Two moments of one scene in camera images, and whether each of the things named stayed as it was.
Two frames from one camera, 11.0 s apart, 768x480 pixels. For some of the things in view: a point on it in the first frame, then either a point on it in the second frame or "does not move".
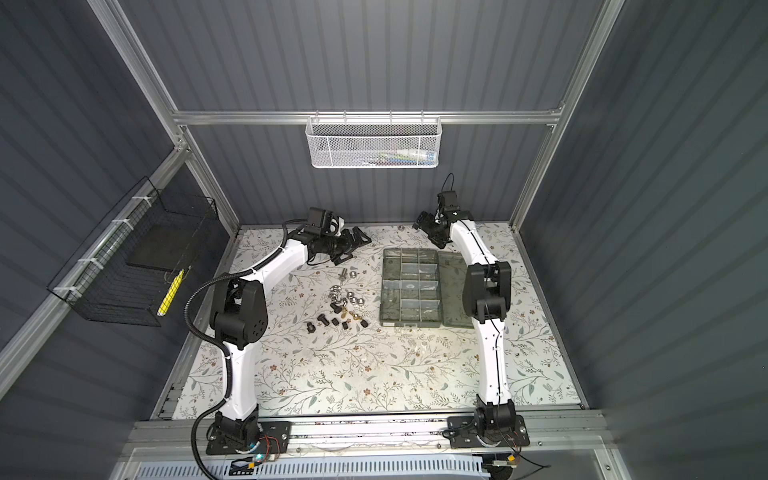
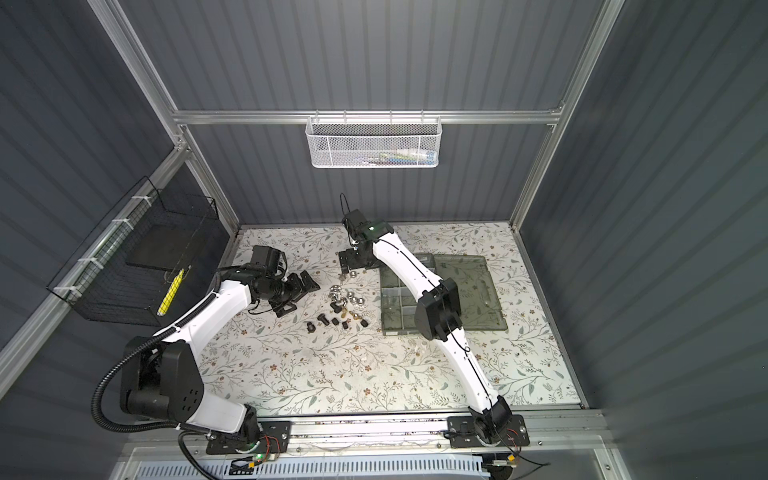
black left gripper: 348,244 -> 296,286
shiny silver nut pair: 355,300 does not move
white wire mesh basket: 373,142 does not move
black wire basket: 126,268 does not move
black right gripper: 426,227 -> 352,264
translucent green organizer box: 422,287 does not move
